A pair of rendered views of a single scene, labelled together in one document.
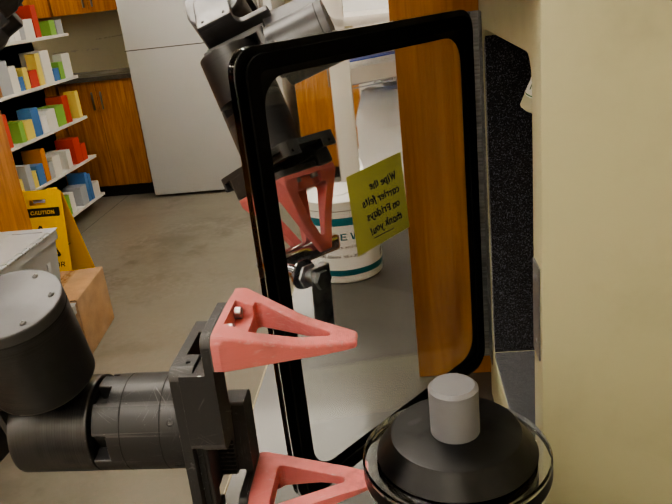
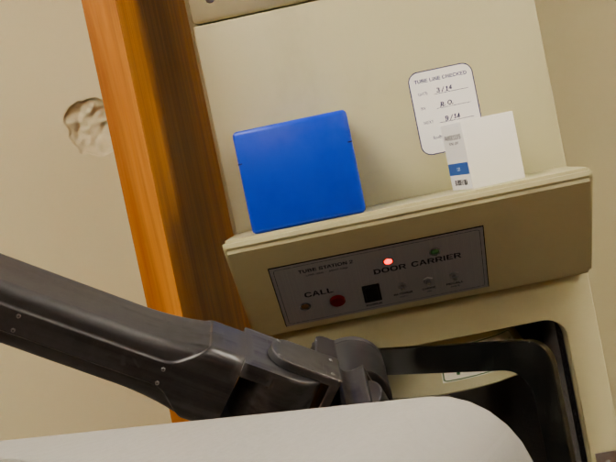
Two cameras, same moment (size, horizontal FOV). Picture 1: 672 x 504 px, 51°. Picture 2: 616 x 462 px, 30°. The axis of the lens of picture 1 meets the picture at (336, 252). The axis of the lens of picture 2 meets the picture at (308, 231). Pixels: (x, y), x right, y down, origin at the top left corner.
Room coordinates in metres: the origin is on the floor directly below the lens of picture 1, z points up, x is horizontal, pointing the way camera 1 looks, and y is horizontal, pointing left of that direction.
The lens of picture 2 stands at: (0.74, 0.93, 1.56)
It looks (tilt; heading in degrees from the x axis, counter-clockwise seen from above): 3 degrees down; 267
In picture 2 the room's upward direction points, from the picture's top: 12 degrees counter-clockwise
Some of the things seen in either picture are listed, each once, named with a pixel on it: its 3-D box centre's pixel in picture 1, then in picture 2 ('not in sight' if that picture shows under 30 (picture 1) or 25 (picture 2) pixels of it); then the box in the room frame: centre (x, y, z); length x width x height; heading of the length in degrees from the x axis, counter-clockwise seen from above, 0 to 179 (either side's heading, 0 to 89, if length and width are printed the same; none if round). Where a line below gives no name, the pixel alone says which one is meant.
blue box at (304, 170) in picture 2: not in sight; (302, 171); (0.67, -0.10, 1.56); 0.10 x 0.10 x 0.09; 83
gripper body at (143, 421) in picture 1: (167, 419); not in sight; (0.37, 0.11, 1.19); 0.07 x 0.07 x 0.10; 84
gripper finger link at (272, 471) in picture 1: (290, 464); not in sight; (0.36, 0.04, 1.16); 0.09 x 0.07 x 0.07; 84
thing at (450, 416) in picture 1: (455, 434); not in sight; (0.34, -0.06, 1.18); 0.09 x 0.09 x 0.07
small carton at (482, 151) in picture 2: not in sight; (481, 151); (0.51, -0.08, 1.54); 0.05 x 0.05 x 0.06; 10
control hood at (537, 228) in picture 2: not in sight; (412, 256); (0.59, -0.09, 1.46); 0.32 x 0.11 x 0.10; 173
